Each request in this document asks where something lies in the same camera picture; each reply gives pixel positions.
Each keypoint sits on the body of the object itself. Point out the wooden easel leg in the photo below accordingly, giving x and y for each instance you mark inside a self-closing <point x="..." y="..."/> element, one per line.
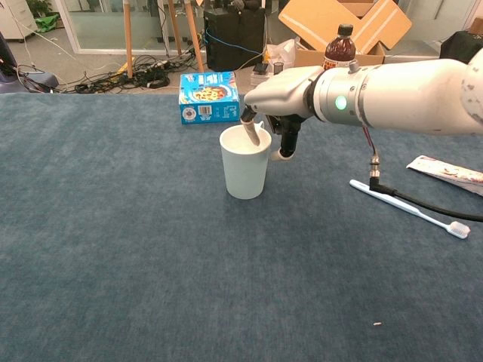
<point x="193" y="34"/>
<point x="128" y="37"/>
<point x="174" y="26"/>

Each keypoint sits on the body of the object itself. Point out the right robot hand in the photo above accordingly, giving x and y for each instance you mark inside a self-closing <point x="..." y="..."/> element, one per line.
<point x="283" y="94"/>

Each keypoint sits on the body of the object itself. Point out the brown tea bottle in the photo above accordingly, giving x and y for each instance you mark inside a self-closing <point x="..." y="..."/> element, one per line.
<point x="339" y="49"/>

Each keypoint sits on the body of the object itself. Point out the light blue toothbrush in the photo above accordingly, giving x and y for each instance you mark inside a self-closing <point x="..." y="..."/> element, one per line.
<point x="458" y="229"/>

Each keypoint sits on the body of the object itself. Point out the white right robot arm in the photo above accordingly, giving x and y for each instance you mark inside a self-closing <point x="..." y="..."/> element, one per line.
<point x="407" y="94"/>

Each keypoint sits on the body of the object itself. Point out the silver aluminium rails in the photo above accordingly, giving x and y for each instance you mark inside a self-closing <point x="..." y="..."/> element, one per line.
<point x="258" y="81"/>

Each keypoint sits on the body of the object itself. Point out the white plastic bag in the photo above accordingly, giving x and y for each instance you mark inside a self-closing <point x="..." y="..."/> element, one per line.
<point x="283" y="51"/>

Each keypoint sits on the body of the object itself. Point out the black phone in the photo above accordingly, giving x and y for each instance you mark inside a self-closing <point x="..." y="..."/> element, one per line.
<point x="260" y="68"/>

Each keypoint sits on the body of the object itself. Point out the green fabric item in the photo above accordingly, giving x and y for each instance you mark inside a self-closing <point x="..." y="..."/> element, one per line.
<point x="47" y="23"/>

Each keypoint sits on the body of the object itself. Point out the green potted plant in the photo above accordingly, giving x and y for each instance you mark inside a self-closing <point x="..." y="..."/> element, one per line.
<point x="39" y="7"/>

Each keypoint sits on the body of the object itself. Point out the blue snack box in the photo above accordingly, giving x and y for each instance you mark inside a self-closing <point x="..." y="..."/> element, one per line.
<point x="209" y="98"/>

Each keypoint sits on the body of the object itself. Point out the white cabinet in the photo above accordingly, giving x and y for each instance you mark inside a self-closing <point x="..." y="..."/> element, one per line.
<point x="11" y="19"/>

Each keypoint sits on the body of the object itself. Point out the black computer tower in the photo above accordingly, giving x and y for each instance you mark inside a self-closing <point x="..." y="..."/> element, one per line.
<point x="234" y="37"/>

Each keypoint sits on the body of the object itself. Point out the black mesh pen cup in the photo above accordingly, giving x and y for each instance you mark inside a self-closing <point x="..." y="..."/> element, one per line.
<point x="278" y="68"/>

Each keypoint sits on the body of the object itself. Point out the white floral toothpaste tube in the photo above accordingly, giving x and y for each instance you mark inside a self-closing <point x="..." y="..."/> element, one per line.
<point x="445" y="171"/>

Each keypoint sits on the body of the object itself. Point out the white cup with ears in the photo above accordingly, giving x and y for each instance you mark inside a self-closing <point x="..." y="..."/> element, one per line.
<point x="245" y="177"/>

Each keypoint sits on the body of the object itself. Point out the blue table mat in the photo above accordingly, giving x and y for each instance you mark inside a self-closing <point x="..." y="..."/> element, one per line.
<point x="113" y="226"/>

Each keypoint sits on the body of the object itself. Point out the dark blue machine base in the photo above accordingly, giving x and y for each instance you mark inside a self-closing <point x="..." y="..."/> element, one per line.
<point x="7" y="83"/>

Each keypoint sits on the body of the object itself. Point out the open cardboard box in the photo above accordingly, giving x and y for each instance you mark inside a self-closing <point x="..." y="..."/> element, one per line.
<point x="320" y="19"/>

